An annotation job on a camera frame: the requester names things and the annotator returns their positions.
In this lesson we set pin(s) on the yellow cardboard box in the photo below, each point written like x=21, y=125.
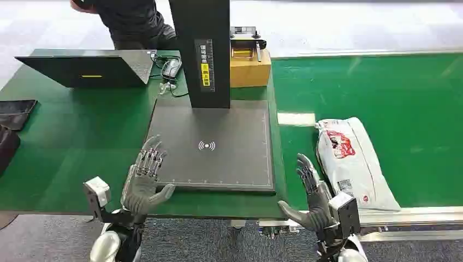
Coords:
x=249, y=70

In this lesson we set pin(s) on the black flat pouch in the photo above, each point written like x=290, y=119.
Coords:
x=14, y=114

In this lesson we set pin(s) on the black scanner column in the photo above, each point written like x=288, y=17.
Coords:
x=200, y=50

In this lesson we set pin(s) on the black bag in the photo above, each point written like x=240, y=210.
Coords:
x=6, y=146

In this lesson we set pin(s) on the white plastic parcel bag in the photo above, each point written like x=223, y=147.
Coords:
x=356, y=162

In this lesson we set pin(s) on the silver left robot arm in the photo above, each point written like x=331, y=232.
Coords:
x=117, y=238

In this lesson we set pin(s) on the green conveyor belt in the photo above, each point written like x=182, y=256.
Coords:
x=380, y=119

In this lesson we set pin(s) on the person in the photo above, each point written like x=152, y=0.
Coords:
x=126, y=21

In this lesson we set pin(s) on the black scanner base plate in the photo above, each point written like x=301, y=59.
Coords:
x=217, y=144

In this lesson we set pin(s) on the grey computer mouse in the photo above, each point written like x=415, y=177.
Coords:
x=171, y=68

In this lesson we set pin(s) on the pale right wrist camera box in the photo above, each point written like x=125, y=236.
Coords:
x=346, y=213

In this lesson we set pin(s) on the black label printer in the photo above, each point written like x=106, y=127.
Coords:
x=246, y=39

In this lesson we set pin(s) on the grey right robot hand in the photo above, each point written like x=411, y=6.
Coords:
x=315, y=206

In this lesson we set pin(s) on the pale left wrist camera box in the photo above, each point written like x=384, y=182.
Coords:
x=97, y=193

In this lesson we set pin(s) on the clear plastic wrapper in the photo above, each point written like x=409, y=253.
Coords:
x=166, y=86

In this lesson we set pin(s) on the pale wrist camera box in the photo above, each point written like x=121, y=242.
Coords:
x=346, y=213
x=97, y=193

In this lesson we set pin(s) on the black laptop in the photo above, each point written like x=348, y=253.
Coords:
x=90, y=70

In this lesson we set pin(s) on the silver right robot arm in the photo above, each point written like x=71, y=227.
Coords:
x=342, y=249

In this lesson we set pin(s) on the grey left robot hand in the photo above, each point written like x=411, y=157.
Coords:
x=141, y=190

